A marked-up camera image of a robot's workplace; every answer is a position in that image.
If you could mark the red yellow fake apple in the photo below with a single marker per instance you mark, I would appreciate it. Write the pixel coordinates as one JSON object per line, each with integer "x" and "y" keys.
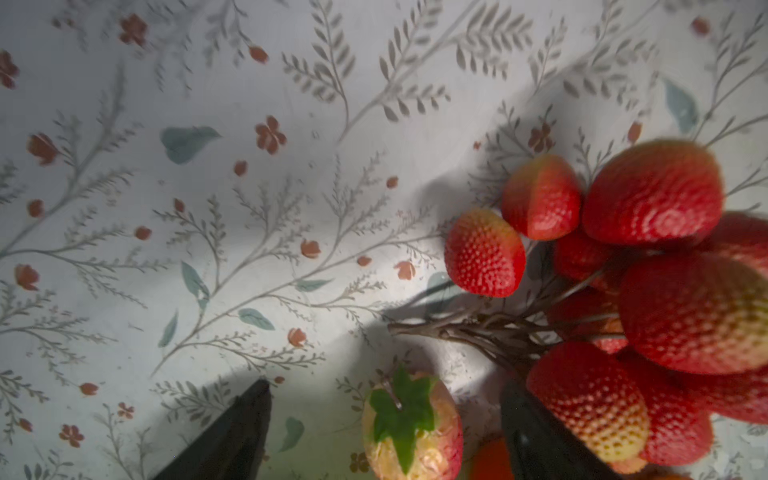
{"x": 411, "y": 428}

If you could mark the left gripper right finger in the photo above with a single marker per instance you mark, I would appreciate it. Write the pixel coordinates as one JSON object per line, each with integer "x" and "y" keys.
{"x": 539, "y": 446}

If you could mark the red lychee fruit bunch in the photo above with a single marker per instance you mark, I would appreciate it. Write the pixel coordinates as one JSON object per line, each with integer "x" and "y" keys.
{"x": 661, "y": 321}

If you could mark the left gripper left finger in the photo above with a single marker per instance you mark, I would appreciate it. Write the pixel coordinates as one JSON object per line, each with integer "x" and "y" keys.
{"x": 232, "y": 447}

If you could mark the large fake orange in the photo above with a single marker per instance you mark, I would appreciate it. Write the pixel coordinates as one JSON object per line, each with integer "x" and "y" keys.
{"x": 491, "y": 462}

